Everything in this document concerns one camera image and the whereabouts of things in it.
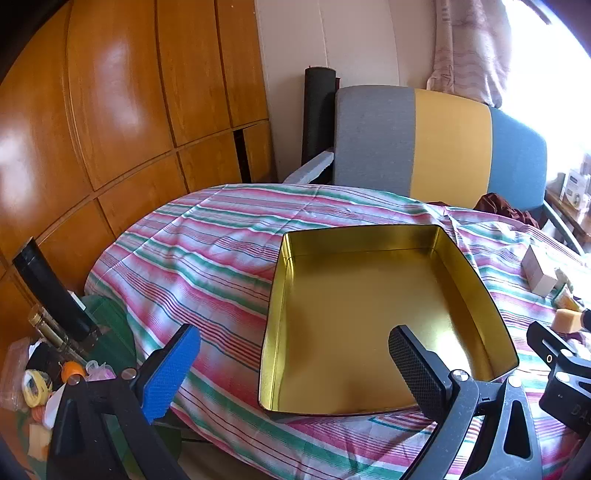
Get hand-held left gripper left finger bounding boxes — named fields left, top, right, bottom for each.
left=46, top=323, right=201, bottom=480

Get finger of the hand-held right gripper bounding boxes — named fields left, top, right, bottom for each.
left=526, top=320, right=591, bottom=372

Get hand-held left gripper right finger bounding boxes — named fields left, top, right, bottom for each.
left=388, top=324, right=543, bottom=480

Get yellow sponge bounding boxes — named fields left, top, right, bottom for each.
left=553, top=308, right=586, bottom=333

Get rice snack packet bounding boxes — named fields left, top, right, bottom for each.
left=554, top=284, right=583, bottom=312

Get white cardboard box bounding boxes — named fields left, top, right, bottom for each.
left=522, top=244, right=559, bottom=297

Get gold metal tin box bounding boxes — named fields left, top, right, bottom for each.
left=256, top=224, right=519, bottom=418

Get green side table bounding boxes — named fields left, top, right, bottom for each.
left=14, top=293, right=185, bottom=467

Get striped pink green tablecloth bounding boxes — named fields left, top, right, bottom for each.
left=84, top=183, right=591, bottom=480

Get gold capped bottle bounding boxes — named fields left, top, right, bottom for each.
left=27, top=308, right=75, bottom=358

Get yellow tape roll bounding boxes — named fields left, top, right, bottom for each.
left=23, top=369, right=54, bottom=408

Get maroon cloth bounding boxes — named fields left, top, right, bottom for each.
left=475, top=193, right=541, bottom=227

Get black bottle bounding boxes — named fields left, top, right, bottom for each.
left=12, top=237, right=100, bottom=344

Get white box with blue label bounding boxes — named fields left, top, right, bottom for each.
left=560, top=173, right=591, bottom=206

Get grey yellow blue chair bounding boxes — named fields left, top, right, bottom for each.
left=332, top=85, right=585, bottom=254

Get black rolled mat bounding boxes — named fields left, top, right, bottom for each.
left=301, top=67, right=336, bottom=183

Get wooden wardrobe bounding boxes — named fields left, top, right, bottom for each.
left=0, top=0, right=278, bottom=462

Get pink patterned curtain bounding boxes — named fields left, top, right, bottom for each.
left=426, top=0, right=513, bottom=107

